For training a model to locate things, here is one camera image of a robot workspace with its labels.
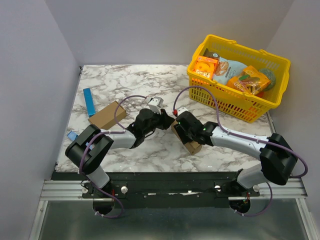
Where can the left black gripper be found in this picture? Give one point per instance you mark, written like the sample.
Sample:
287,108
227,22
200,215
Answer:
166,121

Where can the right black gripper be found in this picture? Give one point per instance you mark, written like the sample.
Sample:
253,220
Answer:
182,122

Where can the brown cardboard box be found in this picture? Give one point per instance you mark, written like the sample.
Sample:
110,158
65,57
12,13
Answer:
104,119
192,147

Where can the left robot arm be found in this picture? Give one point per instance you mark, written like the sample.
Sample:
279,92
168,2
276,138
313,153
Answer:
89,149

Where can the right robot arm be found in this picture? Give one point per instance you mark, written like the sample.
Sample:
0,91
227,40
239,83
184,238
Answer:
276,159

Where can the folded brown cardboard box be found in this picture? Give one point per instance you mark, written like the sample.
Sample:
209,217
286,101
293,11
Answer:
104,119

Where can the orange snack box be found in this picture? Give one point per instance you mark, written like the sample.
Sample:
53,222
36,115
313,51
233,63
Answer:
206,66

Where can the long blue box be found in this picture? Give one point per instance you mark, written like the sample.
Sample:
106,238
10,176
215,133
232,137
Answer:
89,102

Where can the small blue box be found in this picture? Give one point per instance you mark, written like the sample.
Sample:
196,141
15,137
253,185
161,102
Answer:
72,135

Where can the light blue chips bag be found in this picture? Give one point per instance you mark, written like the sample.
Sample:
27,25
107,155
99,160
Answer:
227,69

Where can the yellow plastic basket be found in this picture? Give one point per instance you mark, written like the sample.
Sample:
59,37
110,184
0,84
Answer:
233,102

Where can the dark snack packet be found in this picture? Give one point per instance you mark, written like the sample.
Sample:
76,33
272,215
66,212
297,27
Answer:
210,54

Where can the orange gummy candy bag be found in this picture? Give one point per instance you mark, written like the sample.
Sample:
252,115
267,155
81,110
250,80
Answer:
250,81

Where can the green round sponge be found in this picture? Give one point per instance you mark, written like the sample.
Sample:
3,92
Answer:
270,75

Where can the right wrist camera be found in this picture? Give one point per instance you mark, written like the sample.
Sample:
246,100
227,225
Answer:
178,111

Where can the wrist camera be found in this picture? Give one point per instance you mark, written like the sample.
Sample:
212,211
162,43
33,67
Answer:
155,104
178,111

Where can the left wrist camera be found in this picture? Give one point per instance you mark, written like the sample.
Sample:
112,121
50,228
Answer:
155,104

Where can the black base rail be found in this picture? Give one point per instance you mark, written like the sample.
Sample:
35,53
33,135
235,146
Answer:
155,190

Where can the aluminium frame rail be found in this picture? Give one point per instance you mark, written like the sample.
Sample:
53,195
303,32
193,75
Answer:
65,190

